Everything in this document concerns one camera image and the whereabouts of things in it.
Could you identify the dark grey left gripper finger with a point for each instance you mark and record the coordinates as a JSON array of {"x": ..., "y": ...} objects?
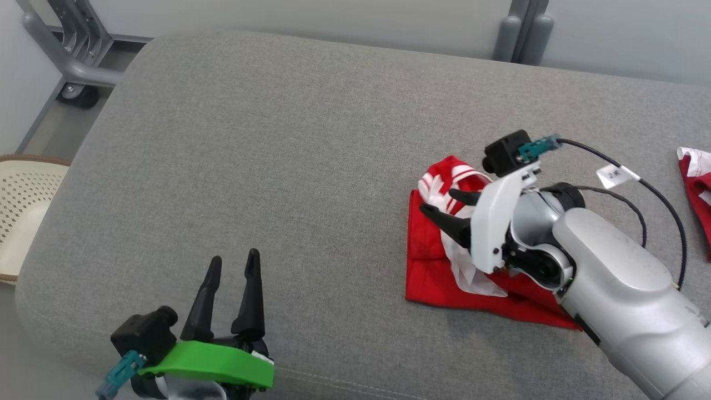
[
  {"x": 251, "y": 305},
  {"x": 201, "y": 311}
]

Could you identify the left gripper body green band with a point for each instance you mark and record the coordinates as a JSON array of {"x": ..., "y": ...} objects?
[{"x": 211, "y": 361}]

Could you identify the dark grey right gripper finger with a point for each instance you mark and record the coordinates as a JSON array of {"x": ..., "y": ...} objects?
[
  {"x": 452, "y": 228},
  {"x": 466, "y": 198}
]

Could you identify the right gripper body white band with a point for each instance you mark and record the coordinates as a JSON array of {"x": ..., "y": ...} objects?
[{"x": 491, "y": 228}]

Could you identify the red shirt with white sleeves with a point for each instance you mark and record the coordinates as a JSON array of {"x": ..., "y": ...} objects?
[{"x": 427, "y": 272}]

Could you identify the red shorts with white trim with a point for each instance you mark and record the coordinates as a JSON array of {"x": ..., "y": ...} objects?
[{"x": 701, "y": 189}]

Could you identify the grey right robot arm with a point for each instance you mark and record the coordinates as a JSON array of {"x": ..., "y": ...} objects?
[{"x": 622, "y": 278}]

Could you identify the cream perforated laundry basket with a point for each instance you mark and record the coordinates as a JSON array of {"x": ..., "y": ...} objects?
[{"x": 28, "y": 194}]

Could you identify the black caster wheel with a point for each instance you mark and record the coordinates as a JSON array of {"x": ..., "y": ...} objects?
[{"x": 83, "y": 97}]

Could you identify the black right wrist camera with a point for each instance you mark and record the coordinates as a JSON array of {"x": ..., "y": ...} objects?
[{"x": 505, "y": 151}]

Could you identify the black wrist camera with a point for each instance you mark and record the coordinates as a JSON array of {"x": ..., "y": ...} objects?
[
  {"x": 141, "y": 333},
  {"x": 505, "y": 151}
]

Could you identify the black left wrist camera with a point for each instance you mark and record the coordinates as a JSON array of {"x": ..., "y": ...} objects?
[{"x": 141, "y": 333}]

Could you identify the teal right camera connector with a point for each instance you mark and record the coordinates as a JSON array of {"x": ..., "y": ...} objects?
[{"x": 536, "y": 147}]

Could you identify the teal camera connector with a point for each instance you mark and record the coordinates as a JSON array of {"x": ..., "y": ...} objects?
[
  {"x": 536, "y": 147},
  {"x": 119, "y": 375}
]

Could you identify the teal left camera connector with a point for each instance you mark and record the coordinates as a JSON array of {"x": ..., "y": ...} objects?
[{"x": 119, "y": 375}]

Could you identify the grey partition post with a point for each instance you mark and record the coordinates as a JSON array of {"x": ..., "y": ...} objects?
[
  {"x": 541, "y": 39},
  {"x": 506, "y": 39}
]

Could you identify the grey metal tube frame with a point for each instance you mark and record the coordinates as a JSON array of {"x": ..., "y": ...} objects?
[{"x": 66, "y": 64}]

